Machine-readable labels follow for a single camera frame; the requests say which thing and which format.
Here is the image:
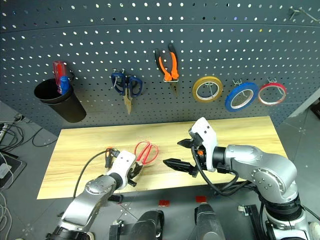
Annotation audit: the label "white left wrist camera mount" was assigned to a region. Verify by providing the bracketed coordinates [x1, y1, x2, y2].
[109, 149, 137, 189]

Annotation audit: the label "white power adapter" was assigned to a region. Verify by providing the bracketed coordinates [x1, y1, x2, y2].
[0, 163, 11, 180]

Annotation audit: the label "black metal base frame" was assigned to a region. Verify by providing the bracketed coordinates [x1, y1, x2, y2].
[242, 204, 265, 240]

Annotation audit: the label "black flat box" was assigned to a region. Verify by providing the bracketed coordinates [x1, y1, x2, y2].
[0, 151, 28, 191]

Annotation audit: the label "black floor cable loop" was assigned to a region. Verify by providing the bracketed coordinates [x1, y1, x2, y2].
[0, 119, 59, 152]

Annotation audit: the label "red tape roll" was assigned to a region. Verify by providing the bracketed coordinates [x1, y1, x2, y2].
[257, 83, 288, 106]

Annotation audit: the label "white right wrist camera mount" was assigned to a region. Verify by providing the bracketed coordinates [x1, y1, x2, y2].
[188, 116, 219, 173]

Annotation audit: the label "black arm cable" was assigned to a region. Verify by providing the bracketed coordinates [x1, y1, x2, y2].
[190, 145, 254, 197]
[72, 149, 109, 200]

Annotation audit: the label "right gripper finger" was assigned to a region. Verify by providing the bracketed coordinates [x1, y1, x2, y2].
[177, 138, 196, 149]
[162, 157, 199, 178]

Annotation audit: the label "blue tape roll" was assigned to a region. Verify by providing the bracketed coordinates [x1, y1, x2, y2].
[224, 81, 260, 113]

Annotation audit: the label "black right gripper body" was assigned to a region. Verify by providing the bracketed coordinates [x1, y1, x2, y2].
[190, 135, 208, 173]

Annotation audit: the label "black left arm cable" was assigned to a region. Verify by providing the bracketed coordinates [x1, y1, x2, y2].
[72, 149, 109, 200]

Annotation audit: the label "dark grey perforated pegboard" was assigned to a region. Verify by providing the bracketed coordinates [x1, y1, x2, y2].
[0, 0, 320, 137]

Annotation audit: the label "red handled screwdriver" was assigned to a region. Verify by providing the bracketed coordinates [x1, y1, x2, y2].
[52, 60, 69, 95]

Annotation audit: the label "dark rounded shape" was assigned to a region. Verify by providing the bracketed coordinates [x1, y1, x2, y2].
[194, 202, 226, 240]
[129, 209, 166, 240]

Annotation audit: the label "red handled scissors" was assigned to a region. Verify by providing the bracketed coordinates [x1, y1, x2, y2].
[134, 140, 160, 166]

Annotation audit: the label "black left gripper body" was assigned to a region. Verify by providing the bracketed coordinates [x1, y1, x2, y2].
[126, 170, 139, 188]

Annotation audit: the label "black plastic cup holder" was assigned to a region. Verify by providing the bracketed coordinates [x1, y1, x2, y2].
[33, 78, 88, 124]

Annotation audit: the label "white floor cable bundle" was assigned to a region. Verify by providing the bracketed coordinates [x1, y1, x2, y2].
[0, 191, 13, 240]

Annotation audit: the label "metal double pegboard hook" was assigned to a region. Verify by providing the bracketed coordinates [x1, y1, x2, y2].
[204, 80, 217, 99]
[232, 78, 254, 101]
[266, 77, 287, 97]
[112, 68, 126, 89]
[288, 6, 320, 26]

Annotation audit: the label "blue handled scissors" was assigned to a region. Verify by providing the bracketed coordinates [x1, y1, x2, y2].
[110, 71, 144, 116]

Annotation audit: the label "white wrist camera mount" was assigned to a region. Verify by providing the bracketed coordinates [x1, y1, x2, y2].
[188, 116, 219, 173]
[109, 149, 137, 189]

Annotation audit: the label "yellow tape roll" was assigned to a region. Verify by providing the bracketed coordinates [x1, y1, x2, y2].
[191, 76, 224, 103]

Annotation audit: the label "orange black long-nose pliers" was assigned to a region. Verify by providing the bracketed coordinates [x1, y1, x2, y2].
[153, 42, 181, 97]

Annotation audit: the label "blue handled screwdriver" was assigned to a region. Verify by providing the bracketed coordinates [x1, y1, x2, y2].
[59, 75, 71, 96]

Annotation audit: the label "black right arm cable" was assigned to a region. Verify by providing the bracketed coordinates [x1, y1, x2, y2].
[190, 145, 254, 197]

